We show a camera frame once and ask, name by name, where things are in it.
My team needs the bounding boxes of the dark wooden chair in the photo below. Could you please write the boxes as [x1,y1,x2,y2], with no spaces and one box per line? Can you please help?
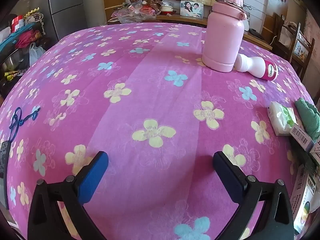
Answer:
[271,14,315,80]

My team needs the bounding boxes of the pink water bottle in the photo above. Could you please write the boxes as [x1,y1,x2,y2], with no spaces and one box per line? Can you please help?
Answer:
[202,0,248,72]

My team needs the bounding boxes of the white plastic bag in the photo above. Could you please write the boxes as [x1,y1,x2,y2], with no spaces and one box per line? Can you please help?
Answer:
[29,42,47,67]

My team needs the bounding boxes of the wooden cabinet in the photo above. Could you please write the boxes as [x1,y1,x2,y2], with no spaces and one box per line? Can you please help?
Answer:
[105,5,273,50]

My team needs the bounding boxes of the white bottle with pink label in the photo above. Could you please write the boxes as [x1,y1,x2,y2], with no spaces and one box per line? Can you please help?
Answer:
[234,53,278,82]

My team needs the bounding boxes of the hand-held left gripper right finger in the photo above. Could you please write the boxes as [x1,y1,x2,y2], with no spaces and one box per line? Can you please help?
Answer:
[213,151,294,240]

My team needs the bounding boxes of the green and white medicine box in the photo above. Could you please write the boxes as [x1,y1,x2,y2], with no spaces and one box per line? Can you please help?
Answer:
[291,165,318,233]

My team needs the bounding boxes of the green and white tissue packet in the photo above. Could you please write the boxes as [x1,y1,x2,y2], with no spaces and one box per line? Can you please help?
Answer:
[267,101,298,137]

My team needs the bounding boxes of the couple photo frame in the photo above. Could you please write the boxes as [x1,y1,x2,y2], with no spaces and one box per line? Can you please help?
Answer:
[180,0,204,18]

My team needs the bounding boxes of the grey refrigerator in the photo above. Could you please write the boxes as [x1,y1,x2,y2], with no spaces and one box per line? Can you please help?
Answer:
[47,0,107,42]

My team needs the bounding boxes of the red and white bowl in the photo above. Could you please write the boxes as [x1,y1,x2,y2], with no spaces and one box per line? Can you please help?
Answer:
[160,1,174,15]

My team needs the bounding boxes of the small white box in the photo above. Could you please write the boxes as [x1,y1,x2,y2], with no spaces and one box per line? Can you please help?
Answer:
[309,140,320,160]

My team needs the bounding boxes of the green cloth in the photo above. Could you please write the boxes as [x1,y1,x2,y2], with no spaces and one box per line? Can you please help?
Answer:
[294,98,320,140]

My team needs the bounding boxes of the red cloth bundle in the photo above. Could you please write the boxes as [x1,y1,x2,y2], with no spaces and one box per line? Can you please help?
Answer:
[14,29,42,48]

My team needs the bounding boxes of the pink floral tablecloth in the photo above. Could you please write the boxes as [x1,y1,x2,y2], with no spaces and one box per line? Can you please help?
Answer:
[0,21,308,240]

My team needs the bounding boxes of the clear plastic bag pile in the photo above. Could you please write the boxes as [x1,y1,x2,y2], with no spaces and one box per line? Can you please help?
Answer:
[111,1,160,24]

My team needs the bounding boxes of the yellow packets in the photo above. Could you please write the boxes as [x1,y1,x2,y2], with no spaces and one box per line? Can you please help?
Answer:
[4,70,25,81]

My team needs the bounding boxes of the blue string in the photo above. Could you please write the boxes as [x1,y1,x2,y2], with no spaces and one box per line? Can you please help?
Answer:
[9,106,41,137]

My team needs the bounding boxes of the white barcode box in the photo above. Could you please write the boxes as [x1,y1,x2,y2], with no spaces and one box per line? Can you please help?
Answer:
[289,124,315,152]

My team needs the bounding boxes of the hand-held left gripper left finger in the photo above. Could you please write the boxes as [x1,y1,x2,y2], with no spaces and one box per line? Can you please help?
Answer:
[27,151,109,240]

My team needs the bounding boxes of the metal basin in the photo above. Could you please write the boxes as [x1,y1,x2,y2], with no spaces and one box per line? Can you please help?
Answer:
[0,49,28,72]

